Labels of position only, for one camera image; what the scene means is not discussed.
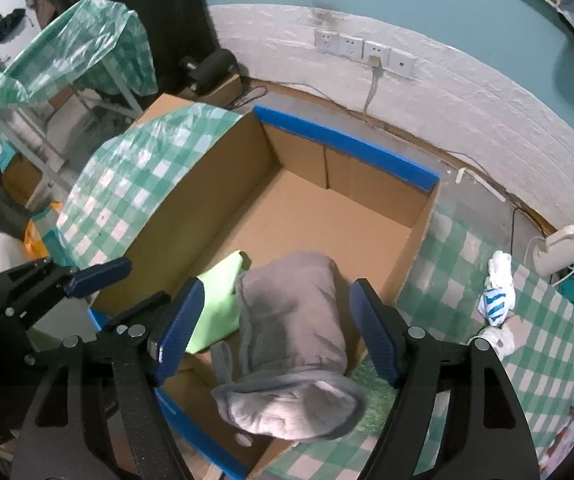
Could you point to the blue-edged cardboard box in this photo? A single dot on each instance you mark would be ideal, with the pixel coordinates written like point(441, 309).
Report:
point(317, 200)

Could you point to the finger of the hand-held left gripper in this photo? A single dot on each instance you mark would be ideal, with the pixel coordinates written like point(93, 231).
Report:
point(134, 312)
point(97, 277)

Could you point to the long white plastic strip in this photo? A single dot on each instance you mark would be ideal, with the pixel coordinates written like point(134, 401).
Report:
point(487, 186)

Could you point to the black cylindrical device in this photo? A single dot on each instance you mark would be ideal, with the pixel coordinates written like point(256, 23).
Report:
point(212, 67)

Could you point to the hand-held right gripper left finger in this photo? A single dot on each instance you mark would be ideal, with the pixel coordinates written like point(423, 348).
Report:
point(179, 330)

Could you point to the black umbrella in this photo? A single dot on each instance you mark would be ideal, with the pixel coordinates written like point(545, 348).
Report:
point(7, 25)

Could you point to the short white plastic strip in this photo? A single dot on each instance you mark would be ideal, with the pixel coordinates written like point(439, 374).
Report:
point(460, 176)

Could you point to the light green cloth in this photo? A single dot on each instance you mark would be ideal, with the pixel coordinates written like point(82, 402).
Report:
point(217, 300)

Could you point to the brown cardboard box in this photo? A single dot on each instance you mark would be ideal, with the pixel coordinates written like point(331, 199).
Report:
point(219, 91)

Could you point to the white crumpled plastic bag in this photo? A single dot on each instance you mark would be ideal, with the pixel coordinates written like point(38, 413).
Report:
point(497, 340)

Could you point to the green checkered plastic sheet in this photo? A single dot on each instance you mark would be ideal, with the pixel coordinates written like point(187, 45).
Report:
point(77, 45)

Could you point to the white electric kettle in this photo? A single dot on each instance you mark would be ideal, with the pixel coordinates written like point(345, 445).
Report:
point(559, 250)

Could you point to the blue striped white plastic bag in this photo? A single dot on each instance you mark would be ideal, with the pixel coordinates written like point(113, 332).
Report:
point(496, 302)

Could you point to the green checkered plastic tablecloth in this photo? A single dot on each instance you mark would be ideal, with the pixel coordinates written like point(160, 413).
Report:
point(459, 260)

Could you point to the white round container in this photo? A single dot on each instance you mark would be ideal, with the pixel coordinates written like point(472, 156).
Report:
point(2, 255)

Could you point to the white wall socket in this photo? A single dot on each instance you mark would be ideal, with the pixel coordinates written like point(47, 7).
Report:
point(376, 51)
point(403, 62)
point(352, 46)
point(327, 41)

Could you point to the grey knit hat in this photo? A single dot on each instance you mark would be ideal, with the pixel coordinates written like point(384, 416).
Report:
point(292, 320)

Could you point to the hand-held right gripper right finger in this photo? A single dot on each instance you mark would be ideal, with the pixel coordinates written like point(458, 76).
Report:
point(374, 335)

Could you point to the white metal rack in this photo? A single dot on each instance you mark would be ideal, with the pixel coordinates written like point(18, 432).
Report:
point(117, 85)

